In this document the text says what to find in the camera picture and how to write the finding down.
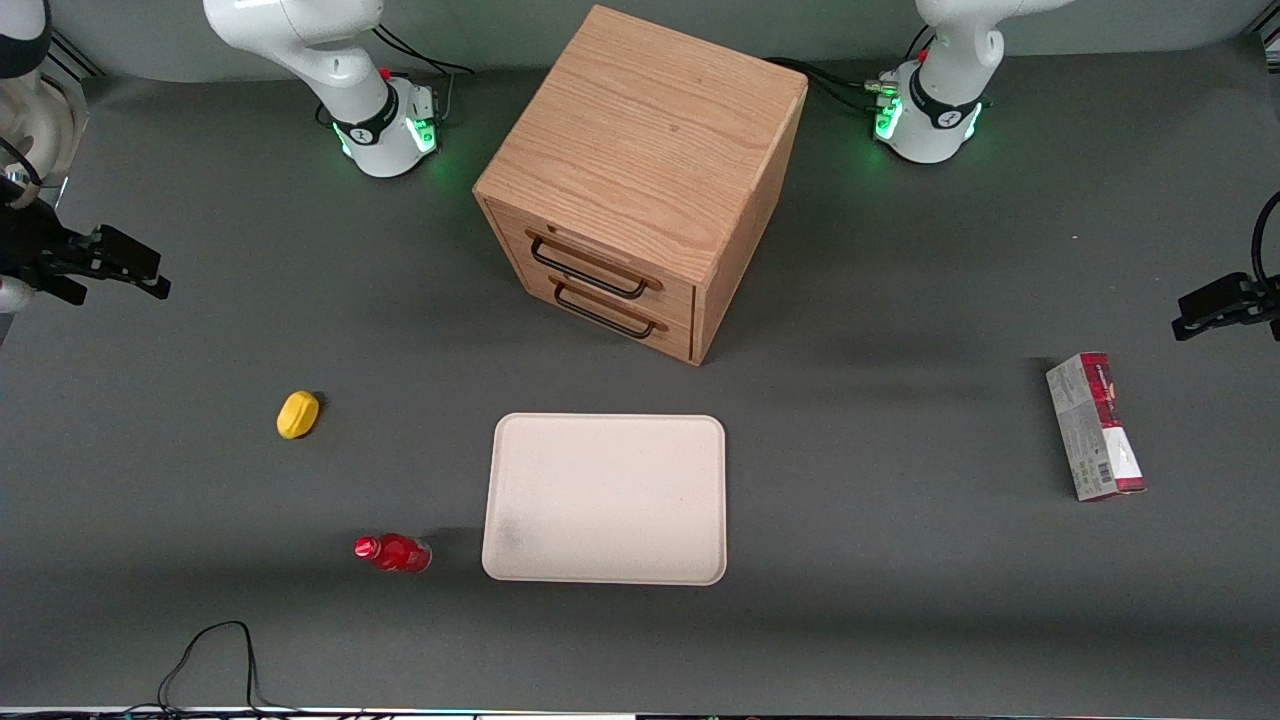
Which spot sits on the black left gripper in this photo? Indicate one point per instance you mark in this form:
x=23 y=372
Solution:
x=1256 y=297

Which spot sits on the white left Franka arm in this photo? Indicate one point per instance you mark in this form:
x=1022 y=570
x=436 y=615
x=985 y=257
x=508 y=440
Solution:
x=945 y=90

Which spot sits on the yellow toy lemon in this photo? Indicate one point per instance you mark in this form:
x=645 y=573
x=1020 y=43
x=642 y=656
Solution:
x=298 y=414

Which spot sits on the oak wooden drawer cabinet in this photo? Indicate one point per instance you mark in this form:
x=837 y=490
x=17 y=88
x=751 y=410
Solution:
x=650 y=130

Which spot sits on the grey and red carton box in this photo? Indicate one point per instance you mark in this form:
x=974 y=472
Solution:
x=1095 y=425

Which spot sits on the beige rectangular plastic tray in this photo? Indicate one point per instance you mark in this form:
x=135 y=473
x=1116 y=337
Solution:
x=605 y=498

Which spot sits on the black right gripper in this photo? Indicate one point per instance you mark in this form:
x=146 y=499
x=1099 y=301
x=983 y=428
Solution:
x=32 y=245

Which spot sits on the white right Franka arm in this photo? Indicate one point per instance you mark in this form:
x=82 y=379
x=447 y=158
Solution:
x=330 y=60

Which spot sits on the red coke bottle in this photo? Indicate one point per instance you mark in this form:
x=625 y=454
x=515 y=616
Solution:
x=397 y=552

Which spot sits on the wooden drawer front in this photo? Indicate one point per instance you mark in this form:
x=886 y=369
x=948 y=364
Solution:
x=600 y=258
x=615 y=322

